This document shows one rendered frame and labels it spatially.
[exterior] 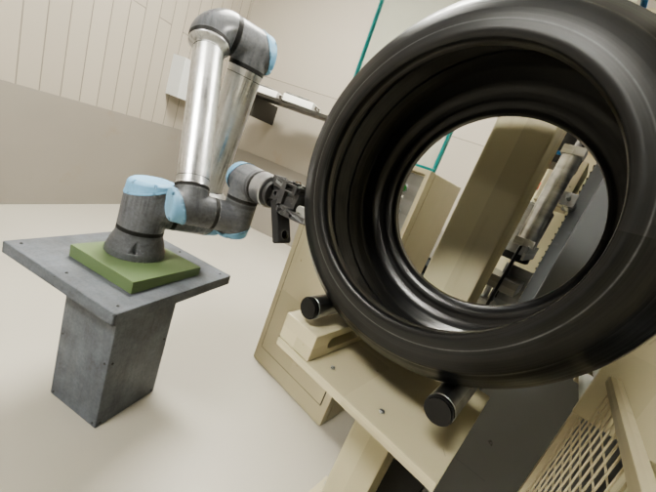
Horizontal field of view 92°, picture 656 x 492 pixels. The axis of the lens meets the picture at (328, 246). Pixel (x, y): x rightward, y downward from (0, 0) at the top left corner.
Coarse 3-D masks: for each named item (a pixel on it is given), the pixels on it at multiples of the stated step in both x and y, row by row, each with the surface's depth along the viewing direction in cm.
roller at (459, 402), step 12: (444, 384) 51; (432, 396) 47; (444, 396) 46; (456, 396) 48; (468, 396) 51; (432, 408) 47; (444, 408) 46; (456, 408) 46; (432, 420) 47; (444, 420) 46
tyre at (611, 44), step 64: (512, 0) 41; (576, 0) 37; (384, 64) 52; (448, 64) 63; (512, 64) 62; (576, 64) 37; (640, 64) 33; (384, 128) 75; (448, 128) 74; (576, 128) 59; (640, 128) 33; (320, 192) 59; (384, 192) 83; (640, 192) 33; (320, 256) 59; (384, 256) 82; (640, 256) 33; (384, 320) 51; (448, 320) 72; (512, 320) 64; (576, 320) 36; (640, 320) 34; (512, 384) 43
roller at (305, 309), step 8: (312, 296) 63; (320, 296) 64; (304, 304) 63; (312, 304) 61; (320, 304) 62; (328, 304) 64; (304, 312) 63; (312, 312) 61; (320, 312) 62; (328, 312) 64; (336, 312) 67
